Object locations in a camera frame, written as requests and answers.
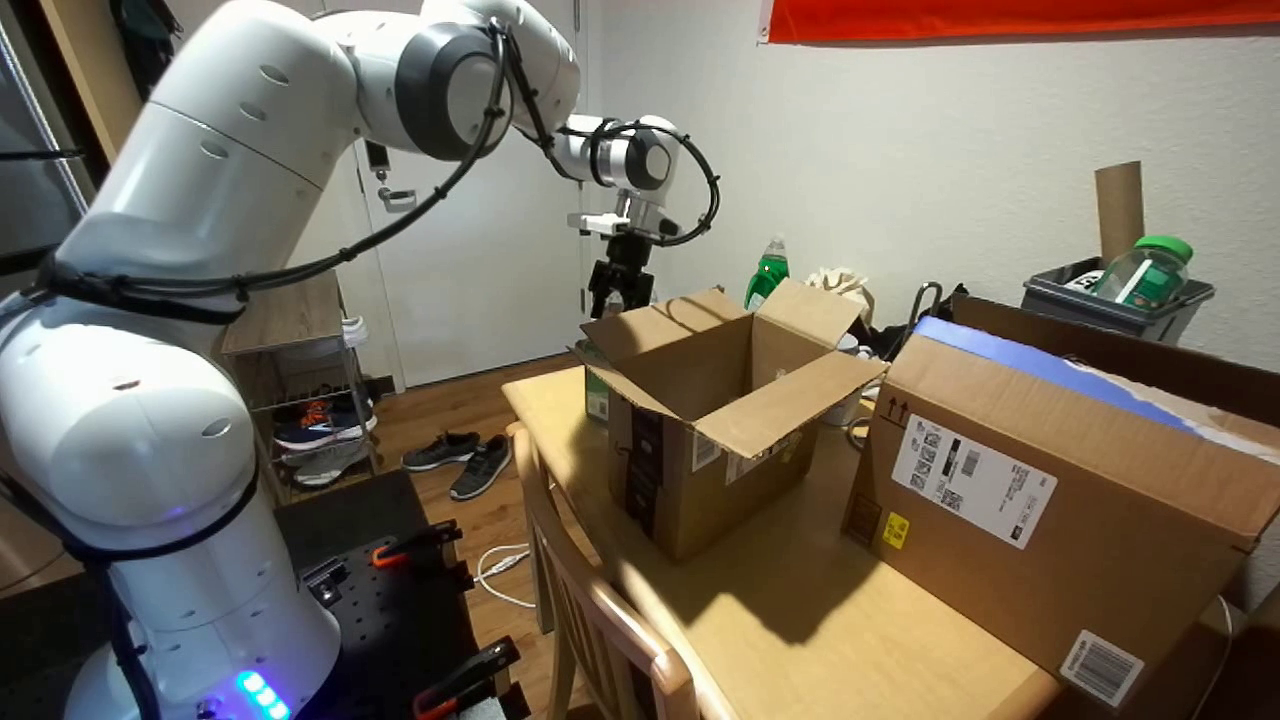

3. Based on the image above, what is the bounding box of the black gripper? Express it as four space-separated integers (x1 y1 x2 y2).
585 228 660 323

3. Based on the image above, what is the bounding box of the small cardboard box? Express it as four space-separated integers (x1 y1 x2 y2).
573 277 889 564

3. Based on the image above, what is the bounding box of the green dish soap bottle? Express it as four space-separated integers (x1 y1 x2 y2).
738 234 792 313

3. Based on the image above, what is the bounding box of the large cardboard box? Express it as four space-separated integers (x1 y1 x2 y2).
848 292 1280 710

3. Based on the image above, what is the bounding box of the white cloth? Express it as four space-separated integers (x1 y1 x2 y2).
803 267 881 328

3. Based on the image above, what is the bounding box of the dark slip-on shoe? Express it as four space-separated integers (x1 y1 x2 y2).
449 436 521 507
401 426 482 477

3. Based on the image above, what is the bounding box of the light wooden chair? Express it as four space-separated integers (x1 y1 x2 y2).
511 419 706 720

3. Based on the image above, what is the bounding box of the blue orange sneaker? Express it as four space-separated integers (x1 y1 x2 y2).
271 396 372 454

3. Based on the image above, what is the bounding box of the gray white sneaker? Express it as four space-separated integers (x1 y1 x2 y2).
284 436 380 492

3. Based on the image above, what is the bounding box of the wooden shoe shelf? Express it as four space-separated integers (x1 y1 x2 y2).
216 273 383 507

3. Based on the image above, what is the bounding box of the black orange clamp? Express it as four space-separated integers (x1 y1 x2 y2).
409 635 523 720
300 518 469 600

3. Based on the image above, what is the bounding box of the upright cardboard piece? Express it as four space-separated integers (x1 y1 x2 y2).
1092 161 1146 265

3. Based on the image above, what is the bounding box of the clear jar green lid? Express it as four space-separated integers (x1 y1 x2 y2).
1094 232 1194 313

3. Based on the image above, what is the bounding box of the gray plastic bin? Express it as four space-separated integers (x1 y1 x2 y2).
1019 257 1220 347

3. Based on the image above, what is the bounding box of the brown wooden plank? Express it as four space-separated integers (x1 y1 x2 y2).
35 0 152 130

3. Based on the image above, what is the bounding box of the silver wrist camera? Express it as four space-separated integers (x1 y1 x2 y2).
567 204 671 242

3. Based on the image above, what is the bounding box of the white floor cable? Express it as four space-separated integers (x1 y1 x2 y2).
469 536 539 613

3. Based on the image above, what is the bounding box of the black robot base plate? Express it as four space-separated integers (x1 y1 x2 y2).
271 473 533 720

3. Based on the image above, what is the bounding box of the red wall banner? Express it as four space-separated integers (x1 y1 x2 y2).
765 0 1280 49

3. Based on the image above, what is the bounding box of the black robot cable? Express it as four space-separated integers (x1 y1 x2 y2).
33 16 722 330

